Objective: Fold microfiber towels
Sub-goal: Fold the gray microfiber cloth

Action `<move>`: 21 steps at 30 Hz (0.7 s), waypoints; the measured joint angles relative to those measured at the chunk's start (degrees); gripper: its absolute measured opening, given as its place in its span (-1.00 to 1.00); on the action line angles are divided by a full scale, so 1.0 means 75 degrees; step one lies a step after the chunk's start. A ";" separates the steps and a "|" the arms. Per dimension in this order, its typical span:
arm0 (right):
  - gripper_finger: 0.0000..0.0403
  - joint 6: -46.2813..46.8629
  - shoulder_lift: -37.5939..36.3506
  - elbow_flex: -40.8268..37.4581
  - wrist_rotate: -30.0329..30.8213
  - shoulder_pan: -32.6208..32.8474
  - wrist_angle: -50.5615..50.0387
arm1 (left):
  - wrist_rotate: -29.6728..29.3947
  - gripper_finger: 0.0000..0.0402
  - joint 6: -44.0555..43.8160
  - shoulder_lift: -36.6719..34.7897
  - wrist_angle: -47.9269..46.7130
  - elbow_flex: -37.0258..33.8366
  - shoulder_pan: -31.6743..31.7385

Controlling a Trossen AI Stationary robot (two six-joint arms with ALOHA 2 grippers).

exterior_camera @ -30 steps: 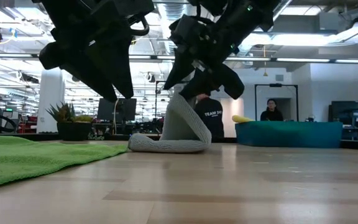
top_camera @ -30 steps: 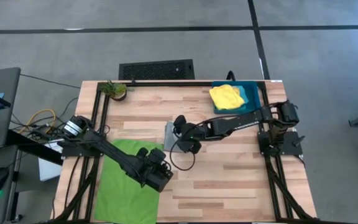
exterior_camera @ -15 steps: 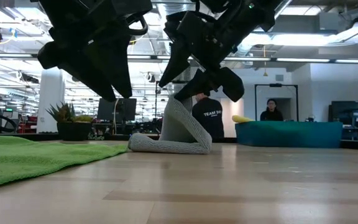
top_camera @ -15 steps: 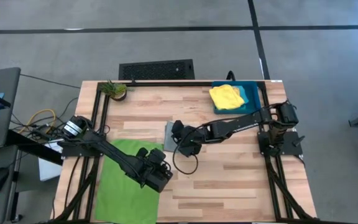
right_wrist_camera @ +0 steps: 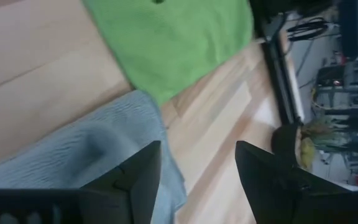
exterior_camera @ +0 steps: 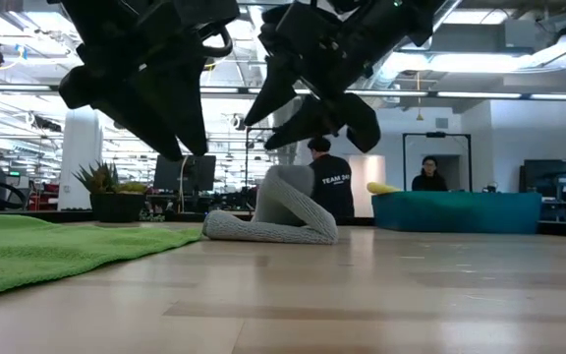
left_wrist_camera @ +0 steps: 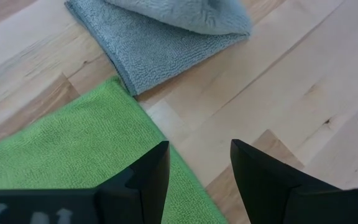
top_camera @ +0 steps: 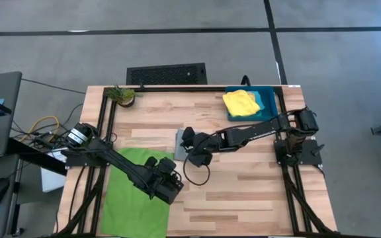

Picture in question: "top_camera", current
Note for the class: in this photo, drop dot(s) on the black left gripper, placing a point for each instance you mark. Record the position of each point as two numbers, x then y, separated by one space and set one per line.
164 188

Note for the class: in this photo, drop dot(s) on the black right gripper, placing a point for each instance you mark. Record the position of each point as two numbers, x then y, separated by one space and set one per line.
207 143

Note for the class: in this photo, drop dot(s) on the grey microfiber towel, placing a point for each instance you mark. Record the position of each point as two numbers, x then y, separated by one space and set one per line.
178 152

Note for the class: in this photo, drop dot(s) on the green microfiber towel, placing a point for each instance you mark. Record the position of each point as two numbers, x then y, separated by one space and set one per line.
131 211

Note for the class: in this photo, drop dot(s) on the yellow microfiber towel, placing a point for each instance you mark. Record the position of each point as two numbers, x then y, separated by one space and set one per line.
240 104

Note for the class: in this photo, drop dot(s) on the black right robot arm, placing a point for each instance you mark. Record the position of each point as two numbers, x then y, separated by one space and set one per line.
260 132

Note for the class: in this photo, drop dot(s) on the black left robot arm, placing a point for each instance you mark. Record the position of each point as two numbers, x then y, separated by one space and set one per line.
117 158

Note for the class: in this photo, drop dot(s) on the potted succulent plant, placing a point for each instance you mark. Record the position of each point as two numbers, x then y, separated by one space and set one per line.
122 96

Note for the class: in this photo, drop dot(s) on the blue plastic bin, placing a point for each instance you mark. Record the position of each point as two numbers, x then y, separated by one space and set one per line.
270 99

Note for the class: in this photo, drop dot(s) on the white box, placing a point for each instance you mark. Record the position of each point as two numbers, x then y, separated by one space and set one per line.
51 182

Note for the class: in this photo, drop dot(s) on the black desk beam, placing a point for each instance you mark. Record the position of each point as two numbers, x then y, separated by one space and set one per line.
35 158

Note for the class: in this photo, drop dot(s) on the grey desk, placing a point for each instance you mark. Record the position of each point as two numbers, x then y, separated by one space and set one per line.
2 224

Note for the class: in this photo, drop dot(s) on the grey computer monitor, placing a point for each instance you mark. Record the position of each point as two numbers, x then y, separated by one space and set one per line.
2 86

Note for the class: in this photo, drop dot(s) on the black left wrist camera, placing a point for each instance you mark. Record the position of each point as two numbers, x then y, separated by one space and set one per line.
166 165

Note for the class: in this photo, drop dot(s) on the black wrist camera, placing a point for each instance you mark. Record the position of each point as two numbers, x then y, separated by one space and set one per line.
166 165
201 159

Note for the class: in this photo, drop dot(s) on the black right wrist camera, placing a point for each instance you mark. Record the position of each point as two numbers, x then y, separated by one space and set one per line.
201 159

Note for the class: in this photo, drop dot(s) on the black aluminium table frame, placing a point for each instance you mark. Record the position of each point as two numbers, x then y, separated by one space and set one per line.
104 115

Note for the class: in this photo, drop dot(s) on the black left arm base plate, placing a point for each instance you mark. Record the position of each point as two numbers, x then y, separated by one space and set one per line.
78 160

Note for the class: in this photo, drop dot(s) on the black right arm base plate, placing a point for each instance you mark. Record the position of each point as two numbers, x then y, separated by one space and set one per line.
309 155

